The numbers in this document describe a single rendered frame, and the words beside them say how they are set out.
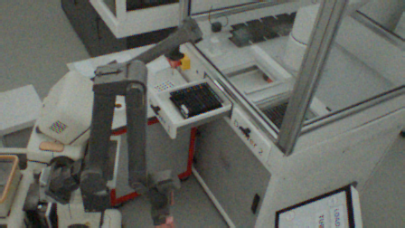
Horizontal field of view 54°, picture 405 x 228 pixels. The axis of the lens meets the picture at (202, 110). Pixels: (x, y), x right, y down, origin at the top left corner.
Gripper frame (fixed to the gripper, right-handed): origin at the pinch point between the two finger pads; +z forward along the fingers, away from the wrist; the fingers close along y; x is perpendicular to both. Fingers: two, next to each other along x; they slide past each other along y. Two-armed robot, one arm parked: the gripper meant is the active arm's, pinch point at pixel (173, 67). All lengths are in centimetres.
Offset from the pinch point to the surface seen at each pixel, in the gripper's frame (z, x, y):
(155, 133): 33.6, 18.5, -4.9
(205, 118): 7.1, 12.7, -33.6
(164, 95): 7.3, 14.0, -7.3
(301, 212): -9, 42, -99
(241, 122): 5, 5, -50
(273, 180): 20, 12, -76
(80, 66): 13, 25, 49
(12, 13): 89, -45, 262
